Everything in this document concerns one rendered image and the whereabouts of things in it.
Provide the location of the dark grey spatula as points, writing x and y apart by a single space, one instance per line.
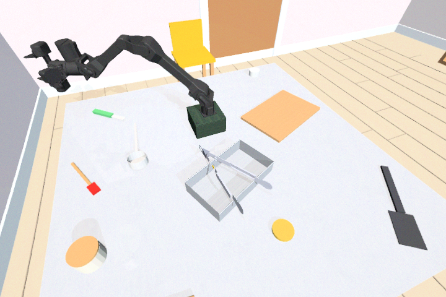
404 225

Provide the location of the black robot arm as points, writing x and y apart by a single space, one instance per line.
145 46

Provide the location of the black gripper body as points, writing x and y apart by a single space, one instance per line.
41 49

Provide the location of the yellow round disc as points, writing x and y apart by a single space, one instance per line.
283 230

